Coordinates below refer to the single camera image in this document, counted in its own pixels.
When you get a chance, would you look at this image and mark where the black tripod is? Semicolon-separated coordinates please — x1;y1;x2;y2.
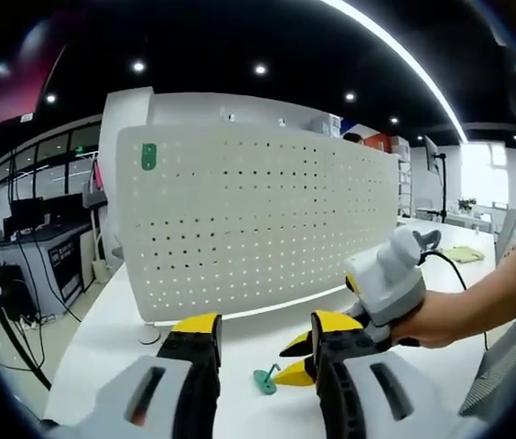
0;264;54;392

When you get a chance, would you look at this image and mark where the monitor on black stand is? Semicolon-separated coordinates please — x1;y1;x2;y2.
424;134;450;225

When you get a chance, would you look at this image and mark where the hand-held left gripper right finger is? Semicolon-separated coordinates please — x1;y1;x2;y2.
310;309;483;439

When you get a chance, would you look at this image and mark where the yellow-green cloth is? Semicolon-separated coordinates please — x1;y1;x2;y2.
438;245;487;265

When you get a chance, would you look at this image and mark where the long ceiling light strip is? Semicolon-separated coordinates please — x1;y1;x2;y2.
319;0;469;144

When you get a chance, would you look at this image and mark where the group of ceiling spotlights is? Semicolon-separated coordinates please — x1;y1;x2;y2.
42;59;516;127

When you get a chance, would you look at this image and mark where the large red display screen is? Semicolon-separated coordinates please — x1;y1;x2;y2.
0;43;68;132

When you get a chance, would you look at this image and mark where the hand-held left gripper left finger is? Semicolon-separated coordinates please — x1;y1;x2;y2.
45;313;223;439

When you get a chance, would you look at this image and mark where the grey curved object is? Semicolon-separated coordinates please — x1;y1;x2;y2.
413;228;443;252

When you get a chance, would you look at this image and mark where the black desktop monitor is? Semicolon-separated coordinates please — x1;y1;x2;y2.
9;197;45;230

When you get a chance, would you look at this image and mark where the person's right hand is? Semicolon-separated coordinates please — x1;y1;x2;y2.
388;290;474;351

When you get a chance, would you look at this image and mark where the black cable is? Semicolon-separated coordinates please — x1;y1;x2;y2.
420;250;490;351

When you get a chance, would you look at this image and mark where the grey mesh office chair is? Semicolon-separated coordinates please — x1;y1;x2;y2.
458;292;516;420

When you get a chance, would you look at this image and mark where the dark office desk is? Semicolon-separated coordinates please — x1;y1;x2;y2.
0;222;95;305

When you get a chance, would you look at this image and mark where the white perforated mounting plate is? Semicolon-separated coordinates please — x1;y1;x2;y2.
113;123;401;347

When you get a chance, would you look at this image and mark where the pink hanging item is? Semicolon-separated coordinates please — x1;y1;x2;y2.
91;159;106;191

